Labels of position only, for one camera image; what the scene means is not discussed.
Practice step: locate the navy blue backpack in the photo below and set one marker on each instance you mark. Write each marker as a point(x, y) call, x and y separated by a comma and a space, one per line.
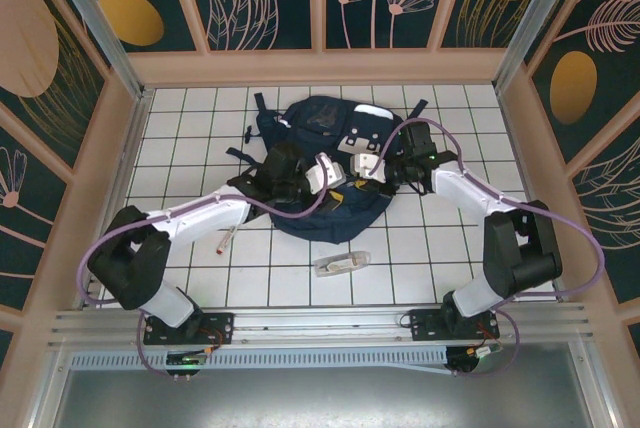
point(320, 118)

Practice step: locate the clear plastic case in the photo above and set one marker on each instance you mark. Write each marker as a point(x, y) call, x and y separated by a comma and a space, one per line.
point(342, 264)

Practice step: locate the red white marker pen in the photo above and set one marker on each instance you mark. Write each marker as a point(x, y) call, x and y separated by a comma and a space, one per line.
point(226, 240)

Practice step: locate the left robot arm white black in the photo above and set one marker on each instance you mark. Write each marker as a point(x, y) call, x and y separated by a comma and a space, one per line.
point(210, 220)

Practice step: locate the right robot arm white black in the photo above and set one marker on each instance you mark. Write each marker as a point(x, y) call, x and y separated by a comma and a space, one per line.
point(450, 188)

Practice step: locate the grey sheet metal panel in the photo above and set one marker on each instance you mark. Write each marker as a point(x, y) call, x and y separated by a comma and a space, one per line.
point(300, 398)

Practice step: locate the small controller board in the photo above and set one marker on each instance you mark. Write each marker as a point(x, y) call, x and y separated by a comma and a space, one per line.
point(187, 359)
point(485, 352)

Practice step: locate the long aluminium base rail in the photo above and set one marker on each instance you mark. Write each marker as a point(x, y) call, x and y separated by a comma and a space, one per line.
point(320, 320)

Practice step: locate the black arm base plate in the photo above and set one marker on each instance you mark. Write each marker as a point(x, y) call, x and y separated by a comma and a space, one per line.
point(420, 325)
point(220, 328)

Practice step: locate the aluminium table edge rail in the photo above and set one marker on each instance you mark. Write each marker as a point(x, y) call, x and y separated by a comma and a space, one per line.
point(128, 148)

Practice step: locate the aluminium frame post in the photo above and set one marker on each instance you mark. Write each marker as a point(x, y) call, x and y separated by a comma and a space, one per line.
point(97, 23)
point(535, 23)

